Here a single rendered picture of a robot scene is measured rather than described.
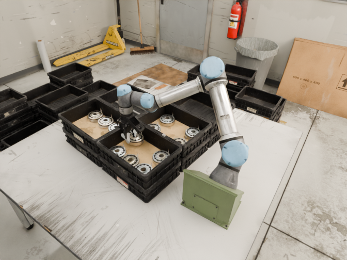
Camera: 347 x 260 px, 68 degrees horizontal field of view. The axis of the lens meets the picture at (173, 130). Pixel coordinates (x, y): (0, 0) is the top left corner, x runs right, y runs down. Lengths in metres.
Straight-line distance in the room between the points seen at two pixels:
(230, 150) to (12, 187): 1.24
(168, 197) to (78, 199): 0.50
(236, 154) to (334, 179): 1.92
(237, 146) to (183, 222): 0.50
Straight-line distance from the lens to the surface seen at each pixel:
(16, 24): 4.59
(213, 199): 1.28
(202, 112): 1.90
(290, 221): 2.46
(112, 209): 1.46
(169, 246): 1.33
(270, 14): 4.10
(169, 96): 1.42
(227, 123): 1.21
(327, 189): 2.86
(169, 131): 1.69
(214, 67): 1.26
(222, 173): 1.32
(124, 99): 1.36
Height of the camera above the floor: 1.88
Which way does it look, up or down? 38 degrees down
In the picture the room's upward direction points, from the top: 2 degrees clockwise
